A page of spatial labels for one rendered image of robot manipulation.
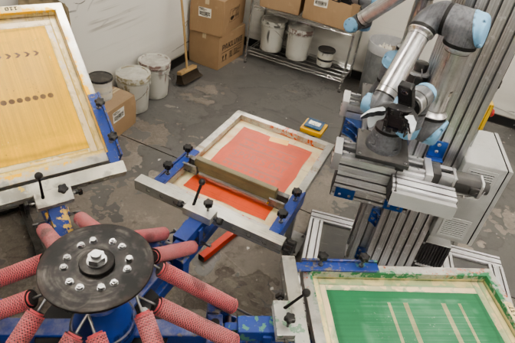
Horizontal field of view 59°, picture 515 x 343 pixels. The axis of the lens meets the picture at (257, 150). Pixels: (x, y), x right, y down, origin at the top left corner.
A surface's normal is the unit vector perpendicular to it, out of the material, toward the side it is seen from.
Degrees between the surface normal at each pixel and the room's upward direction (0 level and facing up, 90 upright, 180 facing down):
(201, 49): 90
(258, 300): 0
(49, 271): 0
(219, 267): 0
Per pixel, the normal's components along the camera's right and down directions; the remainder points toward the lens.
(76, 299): 0.13, -0.81
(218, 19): -0.36, 0.50
